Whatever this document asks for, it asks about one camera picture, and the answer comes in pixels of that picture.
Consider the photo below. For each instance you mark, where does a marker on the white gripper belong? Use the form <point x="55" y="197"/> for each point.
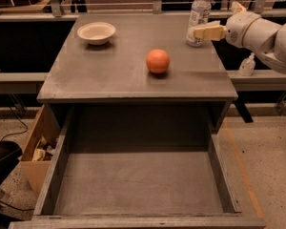
<point x="236" y="29"/>

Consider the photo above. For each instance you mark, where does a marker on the clear plastic water bottle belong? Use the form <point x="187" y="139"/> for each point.
<point x="199" y="15"/>

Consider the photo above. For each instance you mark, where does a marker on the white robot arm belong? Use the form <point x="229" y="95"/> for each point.
<point x="248" y="30"/>

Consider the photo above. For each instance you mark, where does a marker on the small sanitizer pump bottle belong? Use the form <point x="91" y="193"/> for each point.
<point x="247" y="66"/>

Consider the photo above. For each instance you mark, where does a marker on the open grey top drawer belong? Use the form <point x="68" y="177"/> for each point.
<point x="138" y="167"/>

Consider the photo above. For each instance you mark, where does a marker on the orange ball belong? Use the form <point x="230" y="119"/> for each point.
<point x="157" y="61"/>

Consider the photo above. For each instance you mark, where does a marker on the white paper bowl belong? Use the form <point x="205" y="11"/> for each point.
<point x="96" y="33"/>

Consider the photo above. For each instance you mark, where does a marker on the grey cabinet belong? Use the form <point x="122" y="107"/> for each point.
<point x="136" y="35"/>

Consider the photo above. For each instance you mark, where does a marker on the cardboard box with scraps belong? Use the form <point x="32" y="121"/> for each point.
<point x="39" y="148"/>

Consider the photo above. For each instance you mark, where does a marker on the black chair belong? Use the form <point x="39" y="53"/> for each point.
<point x="9" y="158"/>

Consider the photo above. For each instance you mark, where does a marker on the grey bench rail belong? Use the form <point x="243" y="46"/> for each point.
<point x="32" y="83"/>

